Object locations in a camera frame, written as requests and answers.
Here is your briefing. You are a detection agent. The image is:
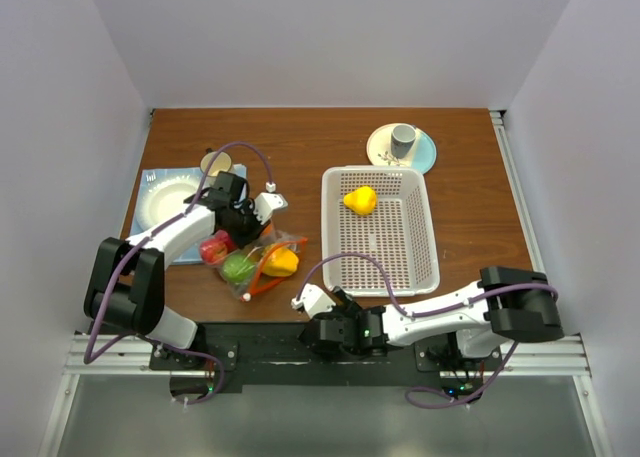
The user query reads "green fake apple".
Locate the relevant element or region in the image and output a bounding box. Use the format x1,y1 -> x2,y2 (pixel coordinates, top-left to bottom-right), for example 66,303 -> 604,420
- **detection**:
220,253 -> 256,285

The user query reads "clear zip top bag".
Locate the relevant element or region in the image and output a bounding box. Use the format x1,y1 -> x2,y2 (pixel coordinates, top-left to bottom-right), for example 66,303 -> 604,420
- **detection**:
207,224 -> 308,302

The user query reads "yellow fake bell pepper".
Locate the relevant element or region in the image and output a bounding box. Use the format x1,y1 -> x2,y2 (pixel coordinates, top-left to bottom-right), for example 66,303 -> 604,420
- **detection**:
343,186 -> 377,216

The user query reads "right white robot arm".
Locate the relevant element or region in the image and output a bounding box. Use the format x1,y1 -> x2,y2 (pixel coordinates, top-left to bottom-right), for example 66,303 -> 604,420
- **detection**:
291,266 -> 565,370

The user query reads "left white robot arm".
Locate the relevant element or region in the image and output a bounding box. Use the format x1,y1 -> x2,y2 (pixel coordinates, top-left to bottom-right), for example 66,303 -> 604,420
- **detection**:
84,172 -> 288,369

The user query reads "red fake apple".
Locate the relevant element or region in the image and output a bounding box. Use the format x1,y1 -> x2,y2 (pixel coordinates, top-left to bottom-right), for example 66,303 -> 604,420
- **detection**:
199,230 -> 237,266

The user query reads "blue checkered cloth mat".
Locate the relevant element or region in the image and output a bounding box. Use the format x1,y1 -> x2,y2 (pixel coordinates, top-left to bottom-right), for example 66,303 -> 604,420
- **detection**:
128,167 -> 216,267

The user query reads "cream enamel mug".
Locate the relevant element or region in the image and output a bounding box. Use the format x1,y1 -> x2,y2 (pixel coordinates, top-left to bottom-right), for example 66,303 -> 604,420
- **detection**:
199,148 -> 233,178

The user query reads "white ceramic bowl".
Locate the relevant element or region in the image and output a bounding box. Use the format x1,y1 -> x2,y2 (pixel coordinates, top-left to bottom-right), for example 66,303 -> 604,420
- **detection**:
134,174 -> 199,231

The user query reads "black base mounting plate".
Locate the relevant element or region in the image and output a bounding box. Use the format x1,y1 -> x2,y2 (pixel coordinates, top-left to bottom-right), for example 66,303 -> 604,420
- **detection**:
149,322 -> 508,398

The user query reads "white perforated plastic basket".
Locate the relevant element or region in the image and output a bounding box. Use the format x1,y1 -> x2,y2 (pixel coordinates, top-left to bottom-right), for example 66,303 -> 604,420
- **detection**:
321,165 -> 440,298

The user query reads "pastel ceramic plate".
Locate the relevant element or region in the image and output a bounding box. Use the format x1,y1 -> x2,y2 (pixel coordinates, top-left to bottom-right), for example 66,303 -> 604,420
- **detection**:
366,123 -> 437,174

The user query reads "small grey cup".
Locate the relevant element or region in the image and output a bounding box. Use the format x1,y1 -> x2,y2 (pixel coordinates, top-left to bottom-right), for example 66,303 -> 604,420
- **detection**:
390,124 -> 416,159

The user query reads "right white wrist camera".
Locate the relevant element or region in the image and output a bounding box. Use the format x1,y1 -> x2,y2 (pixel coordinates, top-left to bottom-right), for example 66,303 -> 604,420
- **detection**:
291,283 -> 335,319

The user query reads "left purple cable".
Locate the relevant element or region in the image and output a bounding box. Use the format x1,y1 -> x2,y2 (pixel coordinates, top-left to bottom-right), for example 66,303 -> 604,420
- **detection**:
82,141 -> 276,406

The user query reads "aluminium frame rail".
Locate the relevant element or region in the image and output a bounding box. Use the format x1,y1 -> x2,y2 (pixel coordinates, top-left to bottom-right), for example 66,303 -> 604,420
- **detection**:
489,110 -> 591,378

